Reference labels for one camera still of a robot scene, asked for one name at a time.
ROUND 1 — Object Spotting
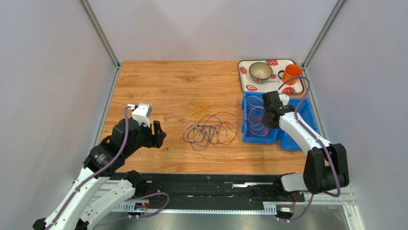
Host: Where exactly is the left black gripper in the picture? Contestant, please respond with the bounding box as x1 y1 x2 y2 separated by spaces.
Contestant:
124 118 167 157

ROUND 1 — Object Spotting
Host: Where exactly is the dark red wire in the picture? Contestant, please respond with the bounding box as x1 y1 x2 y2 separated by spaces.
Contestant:
245 111 270 138

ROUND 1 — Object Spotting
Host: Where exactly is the white wire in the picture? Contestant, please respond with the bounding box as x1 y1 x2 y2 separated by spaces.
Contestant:
245 94 272 138

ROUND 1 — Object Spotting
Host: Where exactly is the yellow wire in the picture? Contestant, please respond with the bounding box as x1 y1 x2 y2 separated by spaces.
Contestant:
186 100 212 119

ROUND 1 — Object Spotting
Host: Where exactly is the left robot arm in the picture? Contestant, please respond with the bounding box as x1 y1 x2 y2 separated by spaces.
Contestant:
33 118 166 230

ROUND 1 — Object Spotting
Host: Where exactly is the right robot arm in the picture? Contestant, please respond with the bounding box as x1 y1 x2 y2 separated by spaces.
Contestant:
261 91 350 197

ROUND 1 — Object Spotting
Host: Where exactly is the left blue plastic bin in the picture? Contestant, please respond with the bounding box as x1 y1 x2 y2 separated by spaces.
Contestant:
241 92 278 144

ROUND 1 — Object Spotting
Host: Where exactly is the blue plastic bin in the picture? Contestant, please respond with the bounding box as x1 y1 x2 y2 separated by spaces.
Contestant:
241 92 278 144
277 98 319 151

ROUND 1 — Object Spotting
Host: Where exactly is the right blue plastic bin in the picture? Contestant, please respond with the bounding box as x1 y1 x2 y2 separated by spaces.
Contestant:
277 98 319 151

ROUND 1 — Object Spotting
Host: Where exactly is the strawberry print tray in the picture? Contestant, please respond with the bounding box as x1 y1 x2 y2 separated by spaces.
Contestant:
238 59 306 95

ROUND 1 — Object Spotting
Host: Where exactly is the ceramic bowl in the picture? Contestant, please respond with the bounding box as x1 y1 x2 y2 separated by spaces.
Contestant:
249 62 273 83

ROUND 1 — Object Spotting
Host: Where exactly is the orange mug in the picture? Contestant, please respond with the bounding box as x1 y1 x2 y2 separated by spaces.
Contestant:
278 64 302 85

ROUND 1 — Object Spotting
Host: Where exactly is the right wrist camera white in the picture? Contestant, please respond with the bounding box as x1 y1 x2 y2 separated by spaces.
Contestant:
278 92 290 106

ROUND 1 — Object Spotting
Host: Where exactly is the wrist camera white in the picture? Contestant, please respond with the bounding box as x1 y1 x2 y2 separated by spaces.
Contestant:
278 92 290 106
127 103 153 127

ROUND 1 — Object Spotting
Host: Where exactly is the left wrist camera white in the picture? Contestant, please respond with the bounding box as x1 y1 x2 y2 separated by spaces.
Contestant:
127 103 153 127

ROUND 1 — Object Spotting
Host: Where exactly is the dark blue wire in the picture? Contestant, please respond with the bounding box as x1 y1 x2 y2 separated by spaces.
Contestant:
182 115 228 151

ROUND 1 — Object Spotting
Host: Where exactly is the orange wire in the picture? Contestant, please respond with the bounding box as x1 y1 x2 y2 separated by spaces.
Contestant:
191 111 239 146

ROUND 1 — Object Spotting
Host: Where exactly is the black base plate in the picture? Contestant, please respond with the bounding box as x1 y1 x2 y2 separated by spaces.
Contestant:
105 172 306 211

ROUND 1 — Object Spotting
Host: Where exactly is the slotted cable duct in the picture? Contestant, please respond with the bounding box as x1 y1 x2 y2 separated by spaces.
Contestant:
108 202 278 215

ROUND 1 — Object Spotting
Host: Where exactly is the right aluminium frame post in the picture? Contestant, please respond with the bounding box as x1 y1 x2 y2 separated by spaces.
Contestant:
302 0 348 70

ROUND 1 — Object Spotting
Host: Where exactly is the aluminium frame post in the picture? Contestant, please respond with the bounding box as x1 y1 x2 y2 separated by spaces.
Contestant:
78 0 121 69
302 0 348 70

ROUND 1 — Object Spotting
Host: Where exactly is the left aluminium frame post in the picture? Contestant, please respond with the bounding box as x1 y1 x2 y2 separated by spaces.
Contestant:
78 0 121 69

